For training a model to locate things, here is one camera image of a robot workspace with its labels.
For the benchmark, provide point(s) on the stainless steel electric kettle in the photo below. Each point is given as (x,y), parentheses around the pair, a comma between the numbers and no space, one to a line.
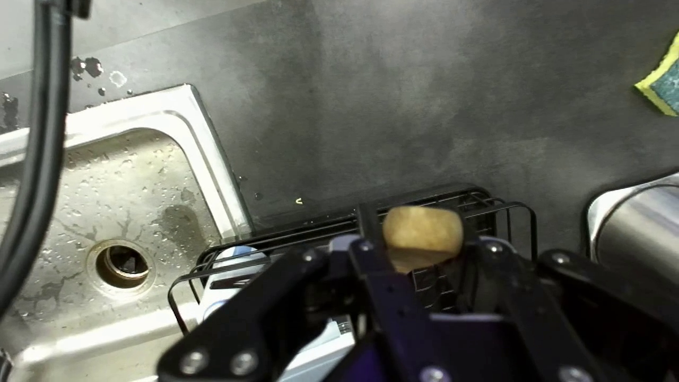
(636,230)

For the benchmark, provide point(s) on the green yellow sponge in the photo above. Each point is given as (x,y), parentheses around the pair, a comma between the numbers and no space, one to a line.
(662,84)

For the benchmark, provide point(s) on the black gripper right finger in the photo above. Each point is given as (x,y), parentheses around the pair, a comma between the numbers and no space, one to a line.
(563,318)

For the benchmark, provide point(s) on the stainless steel sink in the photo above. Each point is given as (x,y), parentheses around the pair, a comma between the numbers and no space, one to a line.
(145,192)

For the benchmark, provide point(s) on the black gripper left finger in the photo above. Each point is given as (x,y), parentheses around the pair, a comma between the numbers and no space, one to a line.
(261,330)

